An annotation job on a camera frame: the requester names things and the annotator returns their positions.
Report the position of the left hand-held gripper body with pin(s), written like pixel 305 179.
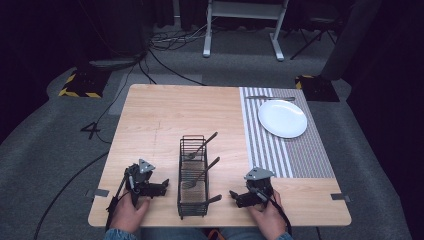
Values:
pixel 140 181

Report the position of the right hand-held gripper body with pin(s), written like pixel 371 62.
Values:
pixel 260 185

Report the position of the person's right hand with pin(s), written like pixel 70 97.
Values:
pixel 270 218

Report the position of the person's left hand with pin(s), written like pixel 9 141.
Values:
pixel 125 215

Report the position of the grey tape strip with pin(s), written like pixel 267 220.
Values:
pixel 340 197
pixel 98 192

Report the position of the person's legs in jeans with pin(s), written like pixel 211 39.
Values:
pixel 173 234

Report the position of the grey striped placemat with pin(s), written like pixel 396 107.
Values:
pixel 300 156

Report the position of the white round plate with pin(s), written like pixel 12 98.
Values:
pixel 282 118

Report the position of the black yellow striped stand base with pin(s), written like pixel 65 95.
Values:
pixel 85 85
pixel 318 88

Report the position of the black tripod stand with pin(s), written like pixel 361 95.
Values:
pixel 313 36

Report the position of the dark grey stand column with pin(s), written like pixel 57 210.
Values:
pixel 350 40

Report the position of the white desk frame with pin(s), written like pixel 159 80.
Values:
pixel 246 10

